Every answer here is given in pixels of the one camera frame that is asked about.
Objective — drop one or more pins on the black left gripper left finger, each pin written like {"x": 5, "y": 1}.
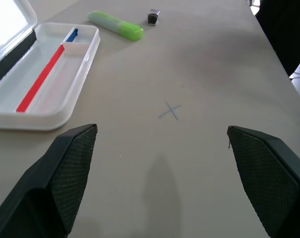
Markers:
{"x": 53, "y": 188}

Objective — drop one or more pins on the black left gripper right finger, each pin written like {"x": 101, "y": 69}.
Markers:
{"x": 268, "y": 183}

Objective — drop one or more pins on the green eraser block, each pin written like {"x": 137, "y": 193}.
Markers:
{"x": 115, "y": 24}

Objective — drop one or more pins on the white plastic pencil case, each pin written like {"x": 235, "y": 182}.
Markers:
{"x": 73, "y": 81}

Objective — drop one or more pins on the small black eraser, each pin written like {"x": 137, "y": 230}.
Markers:
{"x": 153, "y": 17}

